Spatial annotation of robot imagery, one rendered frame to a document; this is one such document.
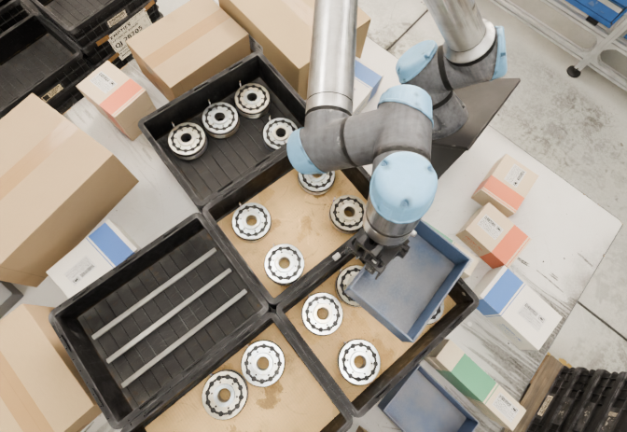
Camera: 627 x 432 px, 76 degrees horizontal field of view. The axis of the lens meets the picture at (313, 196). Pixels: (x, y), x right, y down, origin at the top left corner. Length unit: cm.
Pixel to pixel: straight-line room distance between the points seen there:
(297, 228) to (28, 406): 73
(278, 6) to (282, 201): 61
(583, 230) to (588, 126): 128
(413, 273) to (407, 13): 207
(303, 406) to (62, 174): 83
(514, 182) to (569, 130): 132
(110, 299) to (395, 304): 70
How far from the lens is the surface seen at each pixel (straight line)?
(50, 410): 116
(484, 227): 129
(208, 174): 116
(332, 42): 68
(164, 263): 112
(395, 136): 52
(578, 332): 232
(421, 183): 47
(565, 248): 149
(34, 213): 120
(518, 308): 127
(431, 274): 88
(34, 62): 217
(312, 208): 111
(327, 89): 63
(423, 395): 125
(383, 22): 264
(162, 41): 139
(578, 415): 184
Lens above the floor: 189
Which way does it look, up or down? 71 degrees down
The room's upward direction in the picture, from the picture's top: 11 degrees clockwise
